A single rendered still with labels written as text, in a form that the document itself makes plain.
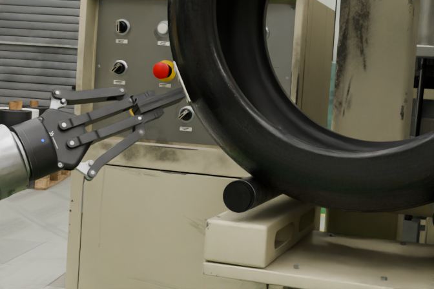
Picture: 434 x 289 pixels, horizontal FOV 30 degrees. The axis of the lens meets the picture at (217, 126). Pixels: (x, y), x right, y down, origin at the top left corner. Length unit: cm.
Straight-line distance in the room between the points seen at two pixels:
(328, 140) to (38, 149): 52
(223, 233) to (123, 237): 86
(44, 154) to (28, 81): 986
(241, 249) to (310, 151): 17
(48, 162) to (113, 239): 96
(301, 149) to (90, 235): 101
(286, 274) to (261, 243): 5
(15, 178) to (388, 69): 70
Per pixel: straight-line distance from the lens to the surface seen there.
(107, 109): 108
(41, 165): 103
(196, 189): 187
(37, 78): 1083
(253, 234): 111
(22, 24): 1094
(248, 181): 112
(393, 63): 144
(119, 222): 196
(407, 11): 144
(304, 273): 112
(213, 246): 113
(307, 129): 134
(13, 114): 749
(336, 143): 133
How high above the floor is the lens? 105
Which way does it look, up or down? 3 degrees down
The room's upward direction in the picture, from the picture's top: 4 degrees clockwise
